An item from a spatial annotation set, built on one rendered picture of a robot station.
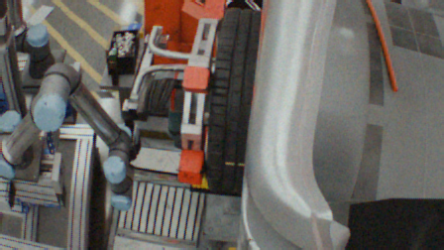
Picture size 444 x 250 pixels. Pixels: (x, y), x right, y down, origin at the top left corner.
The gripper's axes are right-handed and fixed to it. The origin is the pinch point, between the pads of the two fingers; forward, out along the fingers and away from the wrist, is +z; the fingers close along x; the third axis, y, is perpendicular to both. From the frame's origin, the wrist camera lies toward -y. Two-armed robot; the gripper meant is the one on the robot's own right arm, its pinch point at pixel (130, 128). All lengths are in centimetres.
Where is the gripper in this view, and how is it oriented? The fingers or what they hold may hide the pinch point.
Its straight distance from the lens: 245.2
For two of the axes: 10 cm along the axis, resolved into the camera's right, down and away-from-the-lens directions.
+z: 0.3, -7.6, 6.5
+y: 0.2, -6.5, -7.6
